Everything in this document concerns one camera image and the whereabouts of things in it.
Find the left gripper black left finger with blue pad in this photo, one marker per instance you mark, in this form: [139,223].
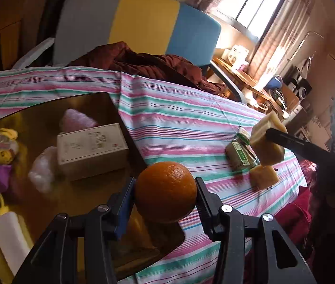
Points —
[53,258]

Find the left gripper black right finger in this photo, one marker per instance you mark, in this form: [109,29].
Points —
[253,246]

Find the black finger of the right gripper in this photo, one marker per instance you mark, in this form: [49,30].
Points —
[305,149]

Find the yellow sponge cube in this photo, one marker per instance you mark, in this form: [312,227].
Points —
[263,177]
[268,152]

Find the white foam block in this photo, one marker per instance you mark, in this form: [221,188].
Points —
[13,244]

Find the green essential oil box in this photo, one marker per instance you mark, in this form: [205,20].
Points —
[238,157]

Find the white fluffy ball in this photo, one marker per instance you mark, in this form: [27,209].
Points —
[44,170]

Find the beige tea box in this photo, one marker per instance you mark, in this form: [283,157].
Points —
[90,152]

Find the yellow plush toy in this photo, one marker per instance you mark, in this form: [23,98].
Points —
[8,145]

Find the orange fruit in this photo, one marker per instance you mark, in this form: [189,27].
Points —
[165,192]

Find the pink fluffy ball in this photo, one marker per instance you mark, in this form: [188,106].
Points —
[74,120]

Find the wooden desk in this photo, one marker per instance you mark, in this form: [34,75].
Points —
[236,81]

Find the gold metal tray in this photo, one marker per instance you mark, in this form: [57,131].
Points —
[38,127]

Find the beige curtain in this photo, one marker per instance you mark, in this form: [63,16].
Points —
[287,24]

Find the white carton box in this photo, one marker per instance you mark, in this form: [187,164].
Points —
[238,54]

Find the striped bed sheet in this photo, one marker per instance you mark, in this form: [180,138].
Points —
[168,122]

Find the white armrest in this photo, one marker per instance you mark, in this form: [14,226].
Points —
[34,54]

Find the dark red jacket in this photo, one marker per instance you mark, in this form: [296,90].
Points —
[166,67]

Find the black rolled mat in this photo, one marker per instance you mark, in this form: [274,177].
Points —
[49,20]

